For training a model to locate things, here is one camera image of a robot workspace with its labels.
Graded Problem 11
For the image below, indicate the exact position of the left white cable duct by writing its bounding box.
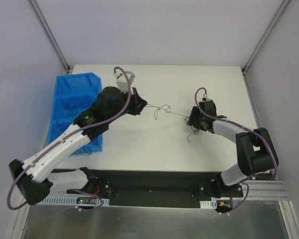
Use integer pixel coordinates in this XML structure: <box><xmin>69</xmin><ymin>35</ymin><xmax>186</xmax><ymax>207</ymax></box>
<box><xmin>38</xmin><ymin>196</ymin><xmax>110</xmax><ymax>207</ymax></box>

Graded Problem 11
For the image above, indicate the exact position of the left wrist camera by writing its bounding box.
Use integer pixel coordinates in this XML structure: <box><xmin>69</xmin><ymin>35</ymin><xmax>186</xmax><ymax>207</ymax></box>
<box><xmin>114</xmin><ymin>71</ymin><xmax>135</xmax><ymax>94</ymax></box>

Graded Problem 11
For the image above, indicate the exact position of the aluminium front rail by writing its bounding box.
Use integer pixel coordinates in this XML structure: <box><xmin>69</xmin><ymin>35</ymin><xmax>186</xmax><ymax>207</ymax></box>
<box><xmin>22</xmin><ymin>175</ymin><xmax>292</xmax><ymax>200</ymax></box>

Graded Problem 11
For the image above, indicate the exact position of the right white cable duct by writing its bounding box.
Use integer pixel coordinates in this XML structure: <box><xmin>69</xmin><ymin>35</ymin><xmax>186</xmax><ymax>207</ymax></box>
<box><xmin>199</xmin><ymin>199</ymin><xmax>217</xmax><ymax>210</ymax></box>

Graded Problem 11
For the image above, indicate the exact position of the aluminium corner post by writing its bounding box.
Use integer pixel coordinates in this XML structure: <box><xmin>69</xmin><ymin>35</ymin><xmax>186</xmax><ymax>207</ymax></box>
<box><xmin>27</xmin><ymin>0</ymin><xmax>71</xmax><ymax>74</ymax></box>
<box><xmin>242</xmin><ymin>0</ymin><xmax>292</xmax><ymax>75</ymax></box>

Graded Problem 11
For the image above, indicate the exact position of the red black wire bundle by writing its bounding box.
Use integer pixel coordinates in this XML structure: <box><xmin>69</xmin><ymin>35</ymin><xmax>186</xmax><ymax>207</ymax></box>
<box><xmin>146</xmin><ymin>103</ymin><xmax>200</xmax><ymax>144</ymax></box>

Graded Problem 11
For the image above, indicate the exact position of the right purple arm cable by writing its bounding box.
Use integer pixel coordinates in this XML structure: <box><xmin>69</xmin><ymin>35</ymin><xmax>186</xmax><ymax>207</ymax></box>
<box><xmin>194</xmin><ymin>87</ymin><xmax>280</xmax><ymax>217</ymax></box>

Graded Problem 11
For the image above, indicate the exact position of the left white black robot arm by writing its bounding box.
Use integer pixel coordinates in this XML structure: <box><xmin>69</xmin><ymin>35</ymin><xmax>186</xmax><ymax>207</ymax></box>
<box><xmin>9</xmin><ymin>87</ymin><xmax>148</xmax><ymax>205</ymax></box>

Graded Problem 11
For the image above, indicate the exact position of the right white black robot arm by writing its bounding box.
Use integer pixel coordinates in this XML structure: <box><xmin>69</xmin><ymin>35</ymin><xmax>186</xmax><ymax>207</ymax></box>
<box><xmin>186</xmin><ymin>98</ymin><xmax>279</xmax><ymax>197</ymax></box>

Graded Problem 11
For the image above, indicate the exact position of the blue plastic compartment bin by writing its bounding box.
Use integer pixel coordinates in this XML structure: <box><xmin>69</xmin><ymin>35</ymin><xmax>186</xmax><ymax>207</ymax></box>
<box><xmin>47</xmin><ymin>73</ymin><xmax>102</xmax><ymax>144</ymax></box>

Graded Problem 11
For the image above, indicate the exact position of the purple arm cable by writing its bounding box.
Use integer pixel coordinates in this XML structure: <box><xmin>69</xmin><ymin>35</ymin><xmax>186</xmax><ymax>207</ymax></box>
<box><xmin>194</xmin><ymin>87</ymin><xmax>280</xmax><ymax>217</ymax></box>
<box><xmin>6</xmin><ymin>66</ymin><xmax>135</xmax><ymax>212</ymax></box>

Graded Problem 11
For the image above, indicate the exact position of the white cable duct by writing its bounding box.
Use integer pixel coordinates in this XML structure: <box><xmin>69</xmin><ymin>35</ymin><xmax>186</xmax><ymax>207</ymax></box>
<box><xmin>199</xmin><ymin>199</ymin><xmax>217</xmax><ymax>210</ymax></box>
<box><xmin>38</xmin><ymin>196</ymin><xmax>110</xmax><ymax>207</ymax></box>

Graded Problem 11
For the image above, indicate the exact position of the left aluminium corner post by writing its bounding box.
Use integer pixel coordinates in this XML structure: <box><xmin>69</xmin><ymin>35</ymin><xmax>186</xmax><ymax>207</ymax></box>
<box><xmin>27</xmin><ymin>0</ymin><xmax>71</xmax><ymax>74</ymax></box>

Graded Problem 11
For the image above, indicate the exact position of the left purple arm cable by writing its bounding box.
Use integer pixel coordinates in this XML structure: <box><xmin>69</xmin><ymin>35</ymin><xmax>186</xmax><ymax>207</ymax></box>
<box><xmin>6</xmin><ymin>66</ymin><xmax>135</xmax><ymax>212</ymax></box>

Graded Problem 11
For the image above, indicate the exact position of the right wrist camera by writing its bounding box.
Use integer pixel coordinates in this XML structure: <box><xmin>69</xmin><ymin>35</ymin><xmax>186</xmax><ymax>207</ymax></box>
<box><xmin>202</xmin><ymin>93</ymin><xmax>211</xmax><ymax>102</ymax></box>

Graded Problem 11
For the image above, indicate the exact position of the right aluminium corner post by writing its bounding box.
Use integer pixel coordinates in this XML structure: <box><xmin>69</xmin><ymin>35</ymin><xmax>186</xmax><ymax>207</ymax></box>
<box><xmin>242</xmin><ymin>0</ymin><xmax>292</xmax><ymax>75</ymax></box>

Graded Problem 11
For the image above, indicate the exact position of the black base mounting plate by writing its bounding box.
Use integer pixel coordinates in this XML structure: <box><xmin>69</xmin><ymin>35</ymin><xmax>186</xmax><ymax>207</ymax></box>
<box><xmin>52</xmin><ymin>168</ymin><xmax>275</xmax><ymax>207</ymax></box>

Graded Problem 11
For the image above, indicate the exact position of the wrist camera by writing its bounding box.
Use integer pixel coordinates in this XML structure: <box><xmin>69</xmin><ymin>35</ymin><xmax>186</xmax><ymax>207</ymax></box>
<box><xmin>114</xmin><ymin>71</ymin><xmax>135</xmax><ymax>94</ymax></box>
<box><xmin>202</xmin><ymin>93</ymin><xmax>211</xmax><ymax>102</ymax></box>

